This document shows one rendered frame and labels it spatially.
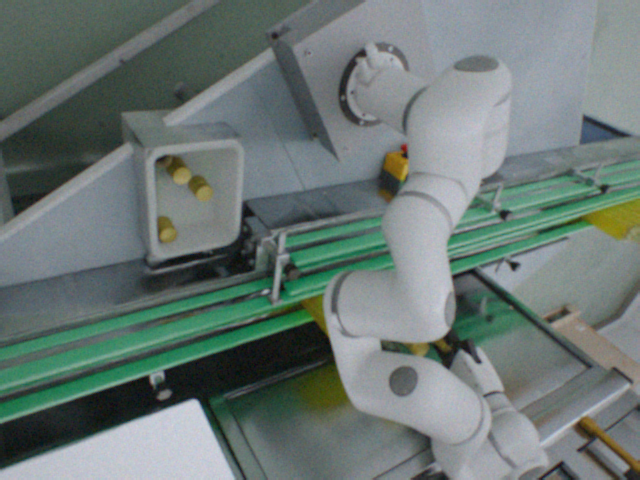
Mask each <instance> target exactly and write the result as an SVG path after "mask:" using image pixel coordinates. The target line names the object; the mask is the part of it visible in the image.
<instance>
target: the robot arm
mask: <svg viewBox="0 0 640 480"><path fill-rule="evenodd" d="M365 50H366V51H367V52H366V53H367V55H368V56H367V57H366V58H359V59H358V61H357V63H358V65H357V66H356V67H355V69H354V71H353V72H352V74H351V75H350V78H349V81H348V85H347V101H348V105H349V107H350V109H351V110H352V112H353V113H354V114H355V115H357V116H358V117H360V118H362V119H365V120H374V119H379V120H380V121H382V122H384V123H385V124H387V125H388V126H390V127H392V128H393V129H395V130H396V131H398V132H400V133H401V134H403V135H404V136H406V138H407V153H408V174H407V180H406V182H405V183H404V185H403V186H402V187H401V189H400V190H399V191H398V193H397V194H396V195H395V197H394V198H393V199H392V200H391V202H390V203H389V204H388V206H387V207H386V209H385V210H384V213H383V216H382V220H381V231H382V235H383V238H384V241H385V243H386V246H387V248H388V250H389V252H390V255H391V258H392V261H393V265H394V268H395V271H393V270H382V271H381V270H347V271H343V272H341V273H339V274H337V275H336V276H334V277H333V278H332V280H331V281H330V282H329V283H328V285H327V287H326V290H325V293H324V298H323V309H324V315H325V320H326V325H327V329H328V333H329V336H330V340H331V344H332V347H333V351H334V355H335V359H336V363H337V367H338V370H339V374H340V377H341V380H342V383H343V385H344V388H345V391H346V393H347V395H348V397H349V399H350V400H351V402H352V404H353V405H354V406H355V407H356V408H357V409H358V410H359V411H361V412H363V413H365V414H369V415H372V416H376V417H380V418H383V419H387V420H390V421H394V422H398V423H401V424H403V425H406V426H408V425H409V426H411V427H413V428H415V429H416V430H418V431H420V432H422V433H424V434H426V435H428V436H430V437H431V445H432V450H433V453H434V456H435V458H436V460H437V462H438V464H439V465H440V467H441V468H442V470H443V471H444V472H445V473H446V475H447V476H448V477H449V478H450V479H451V480H498V479H500V478H501V477H503V476H504V475H506V477H507V478H508V479H509V480H532V479H534V478H536V477H538V476H539V475H540V474H542V473H543V472H544V471H545V470H546V468H547V466H548V463H549V460H548V456H547V454H546V453H545V451H544V450H543V449H542V448H541V446H540V444H539V440H538V439H539V435H538V433H537V431H536V430H535V428H534V426H533V425H532V423H531V422H530V421H529V420H528V419H527V417H526V415H524V414H521V413H519V412H518V411H516V410H515V408H514V407H513V405H512V404H511V402H510V401H509V400H508V398H507V397H506V395H505V394H504V393H503V390H504V388H503V386H502V383H501V381H500V379H499V377H498V375H497V373H496V371H495V370H494V368H493V366H492V365H491V363H490V361H488V359H487V358H486V356H485V355H484V353H483V352H482V351H481V349H480V348H475V346H474V343H473V340H472V339H465V340H459V338H458V337H457V335H456V334H455V332H454V331H453V329H451V328H450V327H451V324H452V322H453V320H454V311H455V301H454V295H455V293H454V288H453V282H452V277H451V271H450V265H449V260H448V253H447V242H448V239H449V237H450V236H451V234H452V232H453V230H454V228H455V227H456V225H457V223H458V222H459V220H460V217H461V215H462V213H463V212H464V211H465V209H466V208H467V206H468V204H469V203H470V201H471V200H472V198H473V197H474V195H475V193H476V192H477V190H478V187H479V185H480V181H481V178H484V177H486V176H487V177H488V176H490V175H492V174H493V173H494V172H496V171H497V170H498V168H499V167H500V166H501V164H502V162H503V160H504V157H505V154H506V150H507V143H508V133H509V123H510V117H509V116H510V105H511V95H512V77H511V74H510V71H509V69H508V67H507V66H506V65H505V64H504V63H503V62H502V61H501V60H499V59H498V58H497V57H494V56H491V55H473V56H469V57H466V58H463V59H461V60H459V61H457V62H455V63H453V64H452V65H450V66H449V67H448V68H447V69H445V70H444V71H443V72H442V73H441V74H440V75H439V77H438V78H437V79H436V80H435V81H434V82H433V83H430V82H428V81H426V80H424V79H421V78H419V77H417V76H415V75H413V74H411V73H408V72H406V71H404V69H403V66H402V64H401V62H400V61H399V59H397V58H396V57H395V56H394V55H392V54H389V53H386V52H378V50H377V48H376V47H375V45H374V42H368V43H367V44H366V45H365ZM440 338H442V339H443V341H444V342H445V344H446V345H447V346H450V348H451V350H452V351H451V350H450V351H448V352H446V353H444V352H442V351H441V350H440V349H439V348H438V347H437V346H436V345H435V344H433V346H432V347H433V348H434V350H435V352H436V353H437V355H438V356H439V358H440V360H442V361H441V365H442V366H441V365H440V364H438V363H436V362H435V361H432V360H430V359H427V358H423V357H418V356H411V355H405V354H398V353H392V352H385V351H382V350H381V346H380V341H379V339H382V340H390V341H397V342H406V343H426V342H432V341H435V340H438V339H440ZM457 348H461V349H462V350H460V351H458V349H457ZM452 352H453V353H452ZM454 355H455V356H454ZM454 357H455V358H454ZM452 358H454V359H452Z"/></svg>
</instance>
